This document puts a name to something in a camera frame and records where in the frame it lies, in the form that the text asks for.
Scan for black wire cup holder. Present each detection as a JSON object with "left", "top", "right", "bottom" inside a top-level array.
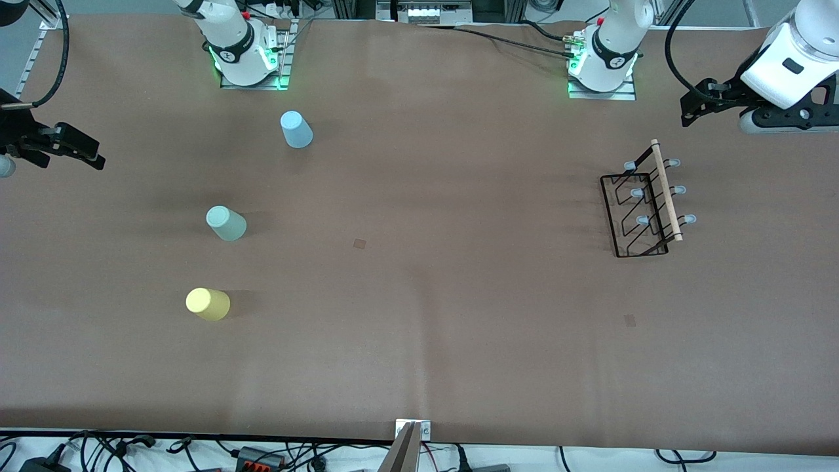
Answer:
[{"left": 600, "top": 139, "right": 697, "bottom": 258}]

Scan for pale green plastic cup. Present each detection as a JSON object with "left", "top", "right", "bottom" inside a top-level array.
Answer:
[{"left": 206, "top": 205, "right": 248, "bottom": 243}]

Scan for yellow plastic cup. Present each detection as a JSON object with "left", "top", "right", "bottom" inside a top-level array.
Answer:
[{"left": 185, "top": 288, "right": 231, "bottom": 323}]

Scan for light blue plastic cup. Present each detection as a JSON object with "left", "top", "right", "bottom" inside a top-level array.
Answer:
[{"left": 280, "top": 110, "right": 314, "bottom": 149}]

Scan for white power strip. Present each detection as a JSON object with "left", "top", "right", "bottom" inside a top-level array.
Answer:
[{"left": 396, "top": 0, "right": 473, "bottom": 26}]

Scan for black power adapter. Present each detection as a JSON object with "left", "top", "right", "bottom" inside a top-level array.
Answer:
[{"left": 20, "top": 452, "right": 73, "bottom": 472}]

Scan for large table cover sheet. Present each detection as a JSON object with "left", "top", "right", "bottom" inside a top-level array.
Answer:
[{"left": 0, "top": 13, "right": 839, "bottom": 456}]

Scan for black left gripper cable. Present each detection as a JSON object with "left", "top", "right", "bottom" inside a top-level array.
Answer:
[{"left": 665, "top": 3, "right": 715, "bottom": 92}]

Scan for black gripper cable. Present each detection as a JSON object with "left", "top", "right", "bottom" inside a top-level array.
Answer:
[
  {"left": 665, "top": 3, "right": 715, "bottom": 92},
  {"left": 31, "top": 0, "right": 71, "bottom": 108}
]

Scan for perforated aluminium rail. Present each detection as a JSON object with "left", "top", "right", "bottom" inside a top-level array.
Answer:
[{"left": 13, "top": 28, "right": 50, "bottom": 99}]

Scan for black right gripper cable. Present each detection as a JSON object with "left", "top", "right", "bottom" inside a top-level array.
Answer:
[{"left": 31, "top": 0, "right": 71, "bottom": 108}]

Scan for aluminium arm base plate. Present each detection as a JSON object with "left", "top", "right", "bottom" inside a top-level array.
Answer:
[
  {"left": 567, "top": 73, "right": 638, "bottom": 102},
  {"left": 219, "top": 18, "right": 294, "bottom": 91}
]

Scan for black braided cable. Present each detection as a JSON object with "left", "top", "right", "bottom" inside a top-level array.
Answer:
[
  {"left": 416, "top": 25, "right": 575, "bottom": 61},
  {"left": 452, "top": 20, "right": 577, "bottom": 44}
]

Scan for aluminium profile frame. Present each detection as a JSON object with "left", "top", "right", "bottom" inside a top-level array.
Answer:
[{"left": 331, "top": 0, "right": 525, "bottom": 24}]

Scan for black orange cable connector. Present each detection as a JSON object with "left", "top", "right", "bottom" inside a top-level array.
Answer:
[{"left": 236, "top": 446, "right": 286, "bottom": 471}]

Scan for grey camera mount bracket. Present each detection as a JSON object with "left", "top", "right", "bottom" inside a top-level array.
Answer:
[{"left": 377, "top": 420, "right": 433, "bottom": 472}]

